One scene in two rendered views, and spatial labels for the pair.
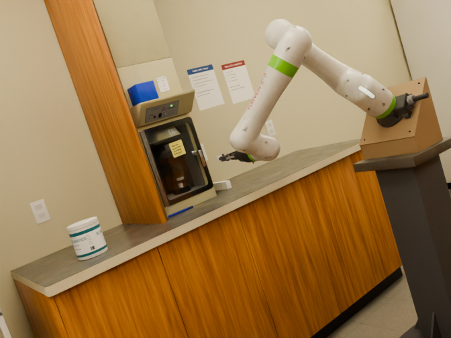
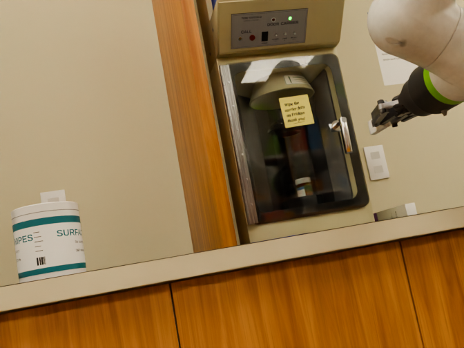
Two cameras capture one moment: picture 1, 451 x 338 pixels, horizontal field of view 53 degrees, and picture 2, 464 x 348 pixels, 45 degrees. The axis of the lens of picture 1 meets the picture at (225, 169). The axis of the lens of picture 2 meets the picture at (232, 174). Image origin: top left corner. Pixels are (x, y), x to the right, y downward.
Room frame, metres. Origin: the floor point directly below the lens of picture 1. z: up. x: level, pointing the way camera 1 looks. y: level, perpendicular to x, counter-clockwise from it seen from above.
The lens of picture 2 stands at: (1.01, -0.13, 0.90)
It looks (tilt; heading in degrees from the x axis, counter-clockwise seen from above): 9 degrees up; 22
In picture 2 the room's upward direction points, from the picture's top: 10 degrees counter-clockwise
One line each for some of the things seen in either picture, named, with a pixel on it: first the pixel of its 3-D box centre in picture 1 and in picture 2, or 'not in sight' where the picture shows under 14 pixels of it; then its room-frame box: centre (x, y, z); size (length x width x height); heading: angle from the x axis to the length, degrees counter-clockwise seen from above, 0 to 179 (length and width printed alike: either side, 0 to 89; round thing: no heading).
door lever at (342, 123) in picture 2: (199, 157); (342, 136); (2.36, 0.11, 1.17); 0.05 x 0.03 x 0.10; 35
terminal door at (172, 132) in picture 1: (178, 160); (295, 135); (2.32, 0.21, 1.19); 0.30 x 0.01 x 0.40; 125
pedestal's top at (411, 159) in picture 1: (404, 154); not in sight; (2.00, -0.78, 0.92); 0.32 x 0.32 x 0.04; 31
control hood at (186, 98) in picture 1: (166, 107); (279, 23); (2.28, 0.19, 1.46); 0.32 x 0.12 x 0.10; 125
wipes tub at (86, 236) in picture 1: (87, 238); (49, 244); (1.91, 0.65, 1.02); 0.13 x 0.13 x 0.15
